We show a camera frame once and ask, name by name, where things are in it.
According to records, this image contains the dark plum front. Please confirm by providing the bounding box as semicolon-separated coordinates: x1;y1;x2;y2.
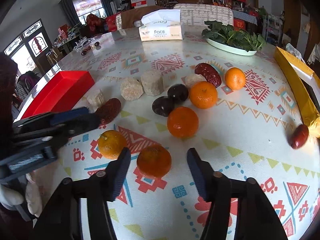
152;96;175;117

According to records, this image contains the orange tangerine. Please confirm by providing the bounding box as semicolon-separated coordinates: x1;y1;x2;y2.
167;106;199;139
189;81;217;109
137;145;172;179
225;67;246;90
98;130;127;160

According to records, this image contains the beige rice cake block small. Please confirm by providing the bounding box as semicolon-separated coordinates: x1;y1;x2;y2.
87;89;105;111

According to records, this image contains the dark red date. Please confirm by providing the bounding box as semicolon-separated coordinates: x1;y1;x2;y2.
95;98;121;125

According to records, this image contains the orange tangerine far right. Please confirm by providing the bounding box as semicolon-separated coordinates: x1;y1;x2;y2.
225;67;246;90

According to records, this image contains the red rectangular tray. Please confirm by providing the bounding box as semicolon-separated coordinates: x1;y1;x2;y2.
22;71;95;119

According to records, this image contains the beige rice cake block round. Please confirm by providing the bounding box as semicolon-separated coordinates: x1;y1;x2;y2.
120;77;144;101

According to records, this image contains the orange tangerine front left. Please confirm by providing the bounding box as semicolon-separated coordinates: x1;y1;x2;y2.
98;130;127;160

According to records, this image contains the yellow cardboard box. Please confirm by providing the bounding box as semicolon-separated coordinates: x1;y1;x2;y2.
274;47;319;138

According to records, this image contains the white plate of greens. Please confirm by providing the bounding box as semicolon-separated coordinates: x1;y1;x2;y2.
202;21;266;56

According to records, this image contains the beige rice cake block tall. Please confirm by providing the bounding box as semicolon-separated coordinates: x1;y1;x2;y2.
141;69;164;96

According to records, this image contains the white tissue box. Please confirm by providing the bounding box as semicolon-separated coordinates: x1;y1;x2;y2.
139;9;184;42

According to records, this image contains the orange tangerine upper middle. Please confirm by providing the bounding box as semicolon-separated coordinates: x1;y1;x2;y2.
189;81;217;109

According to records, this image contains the dark plum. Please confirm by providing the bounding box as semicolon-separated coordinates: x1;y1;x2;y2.
152;96;175;117
167;83;189;104

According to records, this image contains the brown chair back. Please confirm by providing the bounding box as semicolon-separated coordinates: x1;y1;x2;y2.
116;5;164;30

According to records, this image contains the white gloved left hand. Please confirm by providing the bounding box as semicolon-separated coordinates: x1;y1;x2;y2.
1;172;43;218

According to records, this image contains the large red date centre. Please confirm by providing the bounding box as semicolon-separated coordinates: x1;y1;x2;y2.
195;63;222;88

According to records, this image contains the patterned chair back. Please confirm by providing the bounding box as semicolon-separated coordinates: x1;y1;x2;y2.
174;3;234;26

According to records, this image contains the orange tangerine front centre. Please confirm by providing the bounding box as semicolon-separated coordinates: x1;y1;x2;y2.
137;145;172;179

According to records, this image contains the red gift box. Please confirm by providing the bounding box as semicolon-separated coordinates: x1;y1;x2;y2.
105;14;117;32

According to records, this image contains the white rice ball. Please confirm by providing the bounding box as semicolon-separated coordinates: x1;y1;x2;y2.
185;74;206;89

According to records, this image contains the dark plum back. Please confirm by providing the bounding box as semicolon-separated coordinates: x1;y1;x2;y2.
167;83;189;104

